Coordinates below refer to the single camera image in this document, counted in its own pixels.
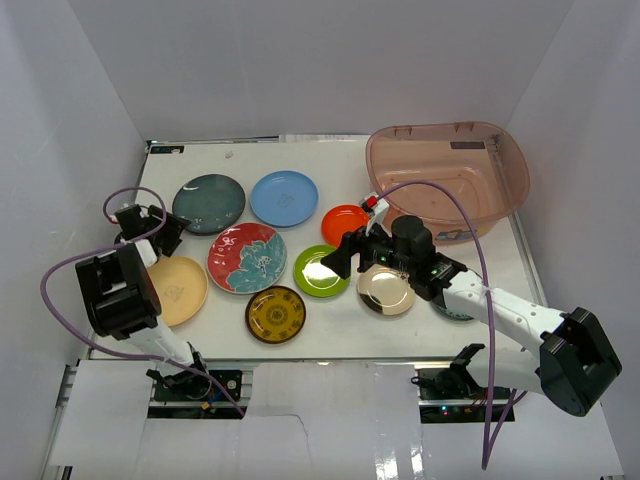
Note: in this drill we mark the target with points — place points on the translucent pink plastic bin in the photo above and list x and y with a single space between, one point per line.
479 163

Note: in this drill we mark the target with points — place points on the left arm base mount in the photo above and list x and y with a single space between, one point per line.
206 402

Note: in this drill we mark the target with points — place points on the light blue plate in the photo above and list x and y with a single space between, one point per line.
284 198

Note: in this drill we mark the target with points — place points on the yellow brown patterned plate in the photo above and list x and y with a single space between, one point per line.
275 315

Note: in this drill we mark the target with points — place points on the red teal floral plate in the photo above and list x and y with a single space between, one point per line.
247 258

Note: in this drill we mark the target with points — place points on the dark teal glazed plate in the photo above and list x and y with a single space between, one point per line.
211 203

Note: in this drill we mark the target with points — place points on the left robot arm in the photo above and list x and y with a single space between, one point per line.
122 303

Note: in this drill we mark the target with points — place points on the blue white porcelain plate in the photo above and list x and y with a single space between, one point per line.
453 315

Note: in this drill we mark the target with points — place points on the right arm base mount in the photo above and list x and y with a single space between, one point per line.
448 394

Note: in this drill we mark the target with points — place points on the beige yellow plate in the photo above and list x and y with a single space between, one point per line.
182 287

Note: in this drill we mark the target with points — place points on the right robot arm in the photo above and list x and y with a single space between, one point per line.
564 356

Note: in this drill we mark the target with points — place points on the small black label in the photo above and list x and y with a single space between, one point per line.
166 149

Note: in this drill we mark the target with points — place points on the orange plate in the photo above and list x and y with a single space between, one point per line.
340 220

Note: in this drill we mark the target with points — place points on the cream brown glossy plate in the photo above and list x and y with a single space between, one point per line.
385 291

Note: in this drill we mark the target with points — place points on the lime green plate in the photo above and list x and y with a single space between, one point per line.
315 279

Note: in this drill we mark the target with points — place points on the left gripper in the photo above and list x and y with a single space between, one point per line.
163 231

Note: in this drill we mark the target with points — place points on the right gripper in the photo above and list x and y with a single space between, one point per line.
340 260

